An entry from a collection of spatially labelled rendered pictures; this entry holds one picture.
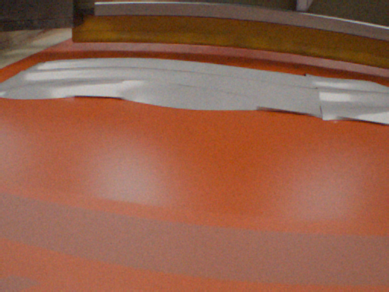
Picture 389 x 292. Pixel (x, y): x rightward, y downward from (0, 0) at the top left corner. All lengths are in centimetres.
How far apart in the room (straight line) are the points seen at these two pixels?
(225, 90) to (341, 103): 6
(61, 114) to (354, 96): 14
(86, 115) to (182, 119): 4
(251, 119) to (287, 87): 3
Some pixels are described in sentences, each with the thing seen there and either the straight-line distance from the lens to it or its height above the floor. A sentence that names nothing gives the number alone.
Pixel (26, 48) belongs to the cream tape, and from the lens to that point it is 34.
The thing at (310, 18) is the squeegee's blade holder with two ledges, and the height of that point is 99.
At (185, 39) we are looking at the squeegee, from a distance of 27.
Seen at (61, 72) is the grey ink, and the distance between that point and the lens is 21.
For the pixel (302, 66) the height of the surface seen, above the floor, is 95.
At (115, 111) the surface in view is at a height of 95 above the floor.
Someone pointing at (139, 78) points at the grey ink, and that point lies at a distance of 19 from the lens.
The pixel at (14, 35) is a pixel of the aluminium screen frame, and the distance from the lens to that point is 37.
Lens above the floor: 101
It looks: 26 degrees down
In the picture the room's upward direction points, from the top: 2 degrees clockwise
